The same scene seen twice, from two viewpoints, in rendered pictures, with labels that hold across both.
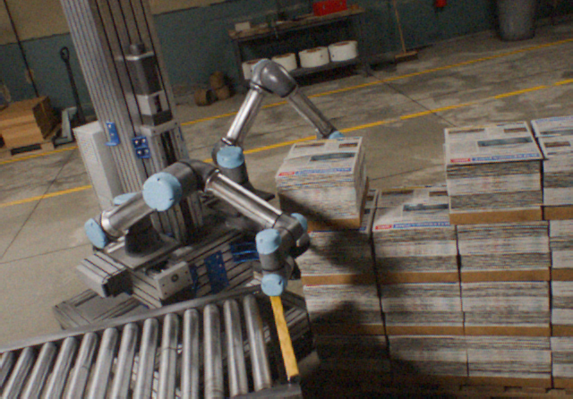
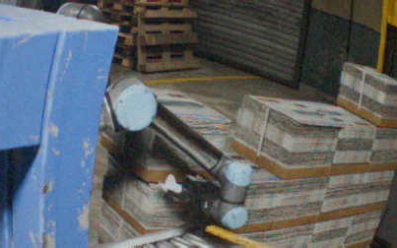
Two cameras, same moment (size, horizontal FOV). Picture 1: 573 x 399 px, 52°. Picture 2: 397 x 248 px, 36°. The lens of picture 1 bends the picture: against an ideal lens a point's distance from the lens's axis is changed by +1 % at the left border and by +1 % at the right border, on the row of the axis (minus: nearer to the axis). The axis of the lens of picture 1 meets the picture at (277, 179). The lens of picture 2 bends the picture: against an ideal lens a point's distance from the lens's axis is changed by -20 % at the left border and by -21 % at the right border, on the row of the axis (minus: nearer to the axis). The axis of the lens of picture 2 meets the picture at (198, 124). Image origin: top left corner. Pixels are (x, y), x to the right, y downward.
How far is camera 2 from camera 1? 1.86 m
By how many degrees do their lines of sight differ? 51
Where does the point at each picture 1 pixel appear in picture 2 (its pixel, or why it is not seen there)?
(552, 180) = (341, 145)
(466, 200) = (298, 157)
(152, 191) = (134, 104)
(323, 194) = not seen: hidden behind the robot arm
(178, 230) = not seen: hidden behind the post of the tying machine
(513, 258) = (305, 207)
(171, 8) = not seen: outside the picture
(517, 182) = (326, 145)
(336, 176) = (215, 123)
